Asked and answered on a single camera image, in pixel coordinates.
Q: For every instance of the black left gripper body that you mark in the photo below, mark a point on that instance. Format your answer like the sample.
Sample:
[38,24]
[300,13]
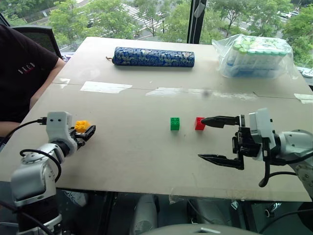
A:
[78,141]

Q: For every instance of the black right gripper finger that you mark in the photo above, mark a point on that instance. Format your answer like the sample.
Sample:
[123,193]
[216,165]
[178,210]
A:
[223,121]
[227,162]

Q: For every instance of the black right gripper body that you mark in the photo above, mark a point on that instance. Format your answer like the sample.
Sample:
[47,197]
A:
[245,144]

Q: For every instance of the yellow toy brick cube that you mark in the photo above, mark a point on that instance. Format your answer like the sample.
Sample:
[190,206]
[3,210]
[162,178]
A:
[82,126]

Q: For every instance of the person's bare forearm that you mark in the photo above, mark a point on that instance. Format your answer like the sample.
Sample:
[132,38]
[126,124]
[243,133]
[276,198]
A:
[8,128]

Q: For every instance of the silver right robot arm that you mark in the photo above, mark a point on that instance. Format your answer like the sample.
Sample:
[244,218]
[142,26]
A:
[293,144]

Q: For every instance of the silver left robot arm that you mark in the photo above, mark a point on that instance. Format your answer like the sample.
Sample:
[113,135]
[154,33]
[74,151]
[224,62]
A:
[29,176]

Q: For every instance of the red toy brick cube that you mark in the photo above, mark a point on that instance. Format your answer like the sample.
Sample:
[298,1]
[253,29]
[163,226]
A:
[199,125]

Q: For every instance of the long scuffed tape strip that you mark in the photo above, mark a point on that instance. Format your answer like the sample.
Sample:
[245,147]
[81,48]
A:
[195,93]

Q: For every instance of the white tape patch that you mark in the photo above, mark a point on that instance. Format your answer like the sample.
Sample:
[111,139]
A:
[105,87]

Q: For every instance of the green toy brick cube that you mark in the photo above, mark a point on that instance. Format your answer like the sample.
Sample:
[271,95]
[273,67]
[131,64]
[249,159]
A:
[175,124]

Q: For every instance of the clear bag of containers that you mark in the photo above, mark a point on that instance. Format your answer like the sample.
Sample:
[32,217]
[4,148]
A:
[254,58]

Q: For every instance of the person in black shirt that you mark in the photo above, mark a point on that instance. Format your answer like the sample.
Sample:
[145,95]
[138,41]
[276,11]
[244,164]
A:
[22,73]

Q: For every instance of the blue patterned cylinder roll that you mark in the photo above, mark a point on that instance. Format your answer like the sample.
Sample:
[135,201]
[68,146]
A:
[154,58]

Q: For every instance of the white object with holes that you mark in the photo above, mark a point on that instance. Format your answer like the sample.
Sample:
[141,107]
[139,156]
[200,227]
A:
[307,73]

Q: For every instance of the black mesh office chair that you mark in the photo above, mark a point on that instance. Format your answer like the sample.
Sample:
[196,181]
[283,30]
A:
[40,39]

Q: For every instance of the grey robot leg shell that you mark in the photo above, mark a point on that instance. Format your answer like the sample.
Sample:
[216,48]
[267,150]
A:
[143,215]

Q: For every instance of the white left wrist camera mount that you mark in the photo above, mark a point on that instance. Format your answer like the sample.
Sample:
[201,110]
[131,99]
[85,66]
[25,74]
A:
[57,127]

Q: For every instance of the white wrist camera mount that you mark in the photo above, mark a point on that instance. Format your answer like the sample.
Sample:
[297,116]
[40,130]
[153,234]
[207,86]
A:
[261,124]
[57,127]

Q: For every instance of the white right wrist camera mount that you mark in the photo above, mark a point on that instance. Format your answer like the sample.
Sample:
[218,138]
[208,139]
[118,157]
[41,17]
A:
[261,124]

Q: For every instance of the black window frame post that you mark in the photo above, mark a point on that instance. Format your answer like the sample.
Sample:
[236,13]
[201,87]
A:
[193,27]

